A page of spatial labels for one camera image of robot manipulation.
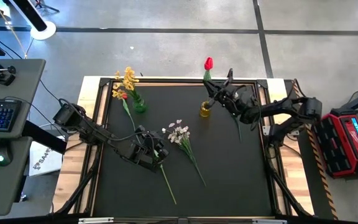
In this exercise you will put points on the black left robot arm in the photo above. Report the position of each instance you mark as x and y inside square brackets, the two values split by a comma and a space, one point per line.
[95, 133]

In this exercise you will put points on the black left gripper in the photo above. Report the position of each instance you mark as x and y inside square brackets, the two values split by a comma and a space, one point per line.
[146, 157]

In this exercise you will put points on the yellow black hazard tape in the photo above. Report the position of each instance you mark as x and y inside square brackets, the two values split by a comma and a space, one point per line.
[321, 174]

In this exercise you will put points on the yellow artificial flower bunch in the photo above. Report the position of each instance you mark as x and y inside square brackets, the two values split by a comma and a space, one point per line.
[130, 77]

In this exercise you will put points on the thick black bar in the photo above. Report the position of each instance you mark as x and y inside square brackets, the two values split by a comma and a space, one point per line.
[45, 137]

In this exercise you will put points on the black computer mouse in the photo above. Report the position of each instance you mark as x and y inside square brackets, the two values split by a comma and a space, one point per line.
[2, 152]

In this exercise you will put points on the black aluminium table frame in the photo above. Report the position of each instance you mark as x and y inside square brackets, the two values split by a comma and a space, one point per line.
[105, 82]

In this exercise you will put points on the green glass vase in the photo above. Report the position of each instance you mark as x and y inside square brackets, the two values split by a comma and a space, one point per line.
[140, 106]

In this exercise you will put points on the black tripod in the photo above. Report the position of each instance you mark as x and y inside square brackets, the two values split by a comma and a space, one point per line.
[40, 3]

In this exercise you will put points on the yellow glass vase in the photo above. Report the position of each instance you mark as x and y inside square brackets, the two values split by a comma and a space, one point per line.
[204, 110]

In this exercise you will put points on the white printed sign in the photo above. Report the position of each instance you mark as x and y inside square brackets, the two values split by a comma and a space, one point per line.
[45, 158]

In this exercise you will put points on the silver metal bracket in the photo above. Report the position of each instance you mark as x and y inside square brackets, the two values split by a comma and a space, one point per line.
[95, 220]
[269, 221]

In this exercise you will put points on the red black tool case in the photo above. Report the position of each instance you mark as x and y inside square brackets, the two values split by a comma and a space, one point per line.
[343, 143]

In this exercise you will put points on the black frame bracket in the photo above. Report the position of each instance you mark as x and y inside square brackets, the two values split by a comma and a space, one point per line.
[230, 74]

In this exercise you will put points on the black table mat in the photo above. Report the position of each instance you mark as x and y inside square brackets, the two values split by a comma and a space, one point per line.
[228, 186]

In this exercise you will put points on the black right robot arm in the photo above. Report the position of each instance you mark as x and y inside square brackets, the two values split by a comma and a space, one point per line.
[284, 109]

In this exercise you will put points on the white artificial flower bunch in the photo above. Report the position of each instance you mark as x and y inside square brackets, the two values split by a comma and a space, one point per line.
[179, 133]

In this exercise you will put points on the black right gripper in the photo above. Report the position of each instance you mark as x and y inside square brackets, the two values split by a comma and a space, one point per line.
[242, 102]

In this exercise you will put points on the white round stand base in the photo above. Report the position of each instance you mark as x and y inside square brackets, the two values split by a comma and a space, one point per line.
[47, 33]

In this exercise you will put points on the thin yellow pole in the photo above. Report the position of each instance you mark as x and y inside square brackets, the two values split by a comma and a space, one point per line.
[11, 31]

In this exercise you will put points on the black stand pole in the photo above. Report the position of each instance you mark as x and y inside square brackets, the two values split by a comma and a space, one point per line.
[30, 14]

